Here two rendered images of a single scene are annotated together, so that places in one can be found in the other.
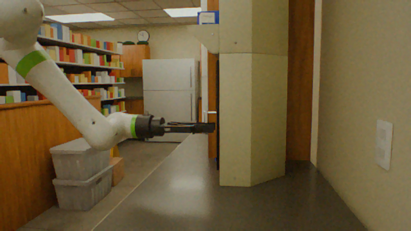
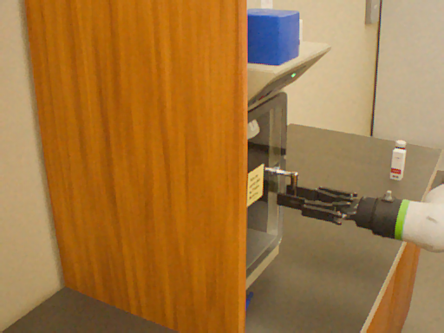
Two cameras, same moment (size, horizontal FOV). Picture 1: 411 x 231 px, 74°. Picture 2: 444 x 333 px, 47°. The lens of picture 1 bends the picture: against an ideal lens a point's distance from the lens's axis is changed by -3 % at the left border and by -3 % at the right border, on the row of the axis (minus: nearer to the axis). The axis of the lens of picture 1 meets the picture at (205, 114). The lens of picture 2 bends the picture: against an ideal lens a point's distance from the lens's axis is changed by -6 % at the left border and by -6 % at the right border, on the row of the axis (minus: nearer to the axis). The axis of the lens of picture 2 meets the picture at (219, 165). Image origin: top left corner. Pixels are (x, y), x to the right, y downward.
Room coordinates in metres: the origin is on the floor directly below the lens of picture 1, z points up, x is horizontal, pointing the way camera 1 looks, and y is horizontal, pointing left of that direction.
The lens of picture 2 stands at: (2.18, 0.27, 1.71)
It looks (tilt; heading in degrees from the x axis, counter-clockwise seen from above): 23 degrees down; 202
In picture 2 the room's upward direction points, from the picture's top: 1 degrees counter-clockwise
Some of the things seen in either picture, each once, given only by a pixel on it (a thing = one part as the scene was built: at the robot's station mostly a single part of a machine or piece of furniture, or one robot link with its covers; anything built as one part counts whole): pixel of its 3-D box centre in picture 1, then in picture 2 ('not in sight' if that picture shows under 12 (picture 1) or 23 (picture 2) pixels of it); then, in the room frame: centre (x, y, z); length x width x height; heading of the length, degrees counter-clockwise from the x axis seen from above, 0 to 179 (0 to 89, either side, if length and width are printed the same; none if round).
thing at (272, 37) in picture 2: (210, 24); (264, 35); (1.22, -0.03, 1.56); 0.10 x 0.10 x 0.09; 82
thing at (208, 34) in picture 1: (208, 45); (279, 76); (1.15, -0.02, 1.46); 0.32 x 0.11 x 0.10; 172
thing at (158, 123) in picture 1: (165, 126); (356, 210); (1.06, 0.15, 1.15); 0.09 x 0.08 x 0.07; 82
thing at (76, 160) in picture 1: (83, 157); not in sight; (3.02, 1.35, 0.49); 0.60 x 0.42 x 0.33; 172
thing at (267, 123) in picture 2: (221, 112); (257, 192); (1.14, -0.06, 1.19); 0.30 x 0.01 x 0.40; 172
